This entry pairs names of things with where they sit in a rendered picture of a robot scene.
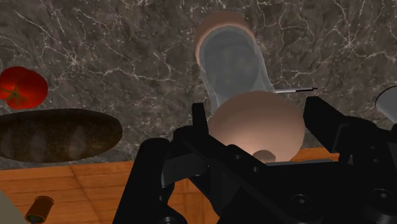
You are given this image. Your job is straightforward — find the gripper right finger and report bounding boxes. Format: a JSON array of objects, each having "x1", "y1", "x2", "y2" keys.
[{"x1": 303, "y1": 95, "x2": 397, "y2": 224}]

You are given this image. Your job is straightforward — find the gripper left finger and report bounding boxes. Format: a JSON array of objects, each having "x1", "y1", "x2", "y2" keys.
[{"x1": 112, "y1": 103, "x2": 268, "y2": 224}]

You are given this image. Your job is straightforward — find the grey round cup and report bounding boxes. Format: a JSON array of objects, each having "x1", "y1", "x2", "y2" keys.
[{"x1": 375, "y1": 85, "x2": 397, "y2": 123}]

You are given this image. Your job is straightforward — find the wooden cabinet with brass knob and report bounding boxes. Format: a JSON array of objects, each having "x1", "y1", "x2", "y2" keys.
[{"x1": 0, "y1": 146, "x2": 340, "y2": 224}]

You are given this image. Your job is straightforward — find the dark brown bread loaf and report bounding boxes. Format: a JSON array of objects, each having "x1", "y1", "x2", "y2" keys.
[{"x1": 0, "y1": 108, "x2": 123, "y2": 164}]

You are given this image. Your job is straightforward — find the pale pink egg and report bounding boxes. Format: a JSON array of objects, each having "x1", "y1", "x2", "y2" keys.
[{"x1": 207, "y1": 90, "x2": 306, "y2": 164}]

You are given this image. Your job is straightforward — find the grey translucent glass cup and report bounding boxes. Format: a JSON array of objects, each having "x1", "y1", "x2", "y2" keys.
[{"x1": 194, "y1": 12, "x2": 276, "y2": 115}]

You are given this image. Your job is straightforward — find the red tomato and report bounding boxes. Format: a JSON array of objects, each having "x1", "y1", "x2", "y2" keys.
[{"x1": 0, "y1": 66, "x2": 49, "y2": 110}]

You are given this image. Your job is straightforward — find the black-handled silver knife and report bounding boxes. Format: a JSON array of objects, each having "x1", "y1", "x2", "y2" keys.
[{"x1": 274, "y1": 87, "x2": 319, "y2": 94}]

